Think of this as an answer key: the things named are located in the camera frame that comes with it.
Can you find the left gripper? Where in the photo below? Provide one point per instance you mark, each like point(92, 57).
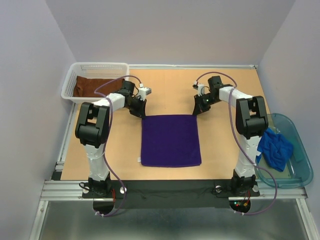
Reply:
point(140, 112)

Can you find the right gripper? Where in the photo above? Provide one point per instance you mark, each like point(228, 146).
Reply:
point(199, 107)

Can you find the purple towel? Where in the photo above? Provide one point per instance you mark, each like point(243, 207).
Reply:
point(170, 141)

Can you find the brown towel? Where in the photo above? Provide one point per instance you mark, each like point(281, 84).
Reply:
point(85, 87)

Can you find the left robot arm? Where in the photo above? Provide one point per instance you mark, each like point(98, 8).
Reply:
point(93, 127)

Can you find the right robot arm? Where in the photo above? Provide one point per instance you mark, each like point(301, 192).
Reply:
point(248, 121)

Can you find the white plastic mesh basket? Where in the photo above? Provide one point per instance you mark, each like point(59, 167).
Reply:
point(91, 70)

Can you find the blue towel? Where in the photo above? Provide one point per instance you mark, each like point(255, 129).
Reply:
point(275, 149)

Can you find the teal translucent plastic bin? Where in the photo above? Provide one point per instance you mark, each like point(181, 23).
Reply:
point(298, 171)

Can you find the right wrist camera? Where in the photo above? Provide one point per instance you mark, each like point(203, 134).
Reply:
point(199, 87)

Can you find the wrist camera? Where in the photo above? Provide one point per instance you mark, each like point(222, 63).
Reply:
point(199, 87)
point(143, 92)

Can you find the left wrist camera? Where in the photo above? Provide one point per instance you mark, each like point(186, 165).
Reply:
point(143, 92)

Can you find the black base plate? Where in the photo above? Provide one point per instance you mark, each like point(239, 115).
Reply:
point(169, 194)

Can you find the aluminium frame rail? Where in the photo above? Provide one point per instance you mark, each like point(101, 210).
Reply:
point(56, 189)

